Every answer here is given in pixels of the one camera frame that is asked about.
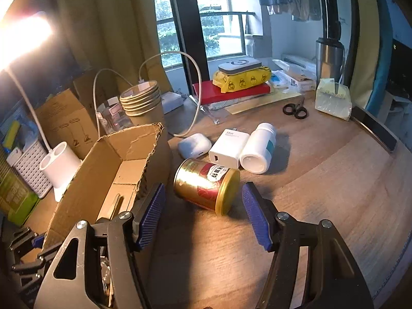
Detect white plastic basket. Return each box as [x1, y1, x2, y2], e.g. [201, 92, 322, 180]
[13, 141, 54, 198]

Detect pale green tissue pack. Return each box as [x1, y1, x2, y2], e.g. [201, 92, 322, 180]
[315, 78, 353, 122]

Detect dark smartphone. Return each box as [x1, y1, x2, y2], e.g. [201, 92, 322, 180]
[351, 107, 399, 154]

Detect white and blue wipes pack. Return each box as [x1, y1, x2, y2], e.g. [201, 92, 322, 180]
[269, 69, 292, 88]

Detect white earbuds case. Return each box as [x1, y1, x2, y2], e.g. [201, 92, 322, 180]
[178, 133, 212, 159]

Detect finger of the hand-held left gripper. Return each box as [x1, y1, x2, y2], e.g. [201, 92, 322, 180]
[8, 227, 46, 252]
[11, 250, 61, 279]

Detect thin white charging cable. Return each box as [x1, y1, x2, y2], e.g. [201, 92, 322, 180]
[138, 51, 203, 137]

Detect white wall charger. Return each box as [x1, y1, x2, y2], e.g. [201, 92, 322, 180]
[209, 128, 251, 170]

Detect yellow sponge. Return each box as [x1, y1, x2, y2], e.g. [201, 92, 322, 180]
[3, 121, 19, 149]

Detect white lamp power cable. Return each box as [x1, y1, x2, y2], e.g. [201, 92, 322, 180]
[93, 68, 136, 136]

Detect white power adapter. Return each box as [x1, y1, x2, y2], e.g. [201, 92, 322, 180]
[161, 92, 185, 114]

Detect white flat box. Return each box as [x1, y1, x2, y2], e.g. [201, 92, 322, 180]
[281, 53, 317, 91]

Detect steel thermos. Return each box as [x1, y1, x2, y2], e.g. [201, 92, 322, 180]
[315, 36, 346, 84]

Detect white pill bottle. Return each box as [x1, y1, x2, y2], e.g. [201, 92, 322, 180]
[240, 123, 278, 175]

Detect black sliding door frame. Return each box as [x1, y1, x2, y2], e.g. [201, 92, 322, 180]
[166, 0, 351, 86]

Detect brown printed lamp carton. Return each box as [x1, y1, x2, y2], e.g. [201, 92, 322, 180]
[34, 71, 107, 160]

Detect black scissors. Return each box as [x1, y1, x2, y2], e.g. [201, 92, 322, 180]
[282, 102, 308, 120]

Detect white desk lamp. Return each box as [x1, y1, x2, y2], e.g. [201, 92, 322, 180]
[0, 11, 83, 202]

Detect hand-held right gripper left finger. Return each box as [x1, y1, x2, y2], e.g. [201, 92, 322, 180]
[34, 183, 166, 309]

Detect blue curtain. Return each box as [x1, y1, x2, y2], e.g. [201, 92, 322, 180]
[367, 0, 412, 113]

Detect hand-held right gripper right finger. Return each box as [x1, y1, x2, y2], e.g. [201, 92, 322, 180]
[241, 182, 375, 309]

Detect green carton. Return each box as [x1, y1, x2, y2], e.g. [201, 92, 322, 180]
[0, 164, 40, 226]

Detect red book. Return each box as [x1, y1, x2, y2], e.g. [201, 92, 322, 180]
[192, 80, 271, 106]

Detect yellow snack packet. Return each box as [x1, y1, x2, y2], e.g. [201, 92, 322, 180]
[212, 65, 271, 95]

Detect clear glass cup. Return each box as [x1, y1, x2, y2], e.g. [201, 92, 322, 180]
[95, 97, 133, 136]

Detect white power bank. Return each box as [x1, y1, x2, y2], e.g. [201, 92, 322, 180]
[218, 58, 262, 73]

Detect yellow curtain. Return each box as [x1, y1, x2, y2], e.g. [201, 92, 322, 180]
[349, 0, 391, 110]
[53, 0, 171, 94]

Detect stack of brown paper cups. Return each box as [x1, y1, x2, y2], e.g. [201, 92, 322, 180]
[120, 81, 165, 127]

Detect red and gold can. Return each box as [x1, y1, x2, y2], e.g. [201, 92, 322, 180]
[174, 157, 241, 216]

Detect cardboard box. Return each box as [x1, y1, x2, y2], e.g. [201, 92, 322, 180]
[42, 122, 172, 309]

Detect beige envelope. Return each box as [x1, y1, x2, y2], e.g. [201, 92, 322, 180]
[225, 88, 303, 115]

